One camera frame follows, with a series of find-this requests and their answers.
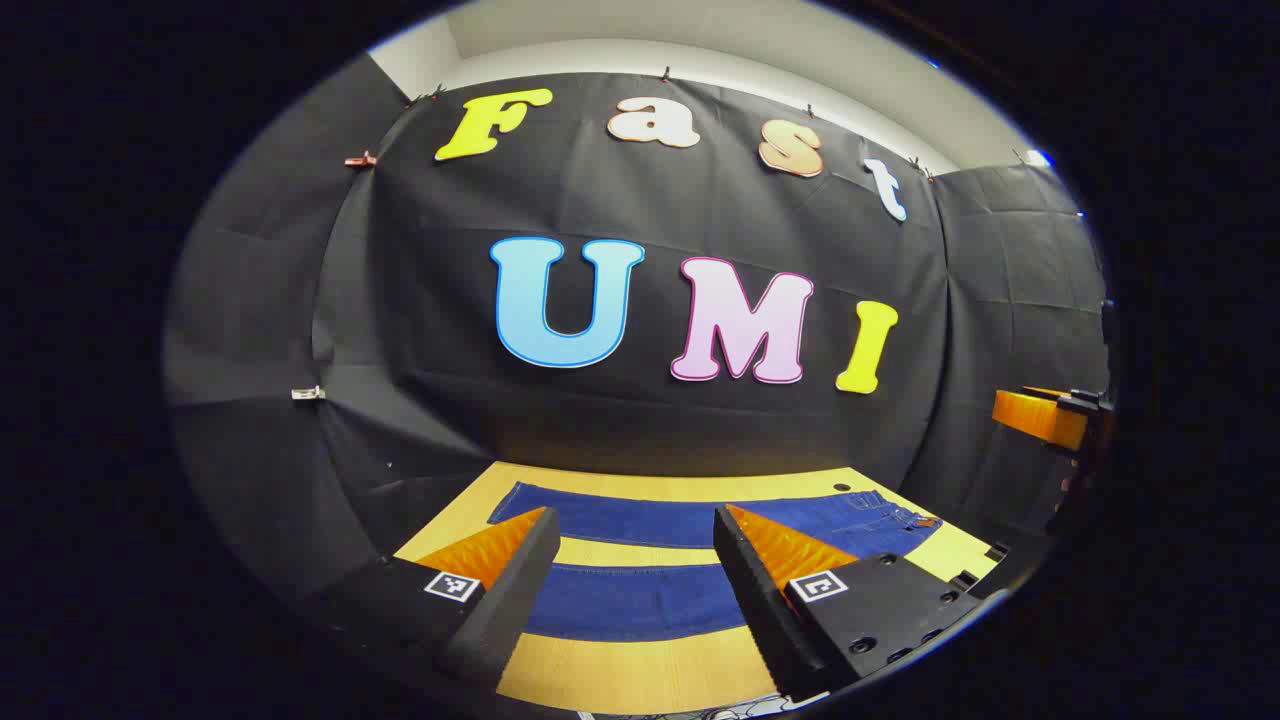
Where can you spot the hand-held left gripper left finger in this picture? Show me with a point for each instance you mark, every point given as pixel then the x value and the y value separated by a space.
pixel 515 600

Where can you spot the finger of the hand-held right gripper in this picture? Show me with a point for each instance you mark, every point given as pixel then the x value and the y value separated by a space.
pixel 1040 418

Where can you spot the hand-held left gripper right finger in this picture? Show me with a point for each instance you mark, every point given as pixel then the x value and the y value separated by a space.
pixel 755 610

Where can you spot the blue denim jeans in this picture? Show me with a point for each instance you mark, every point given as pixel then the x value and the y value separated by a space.
pixel 640 520

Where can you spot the white backdrop clip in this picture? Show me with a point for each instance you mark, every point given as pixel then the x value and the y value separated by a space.
pixel 307 393

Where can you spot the red backdrop clip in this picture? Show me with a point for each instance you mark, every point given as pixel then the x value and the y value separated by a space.
pixel 360 159

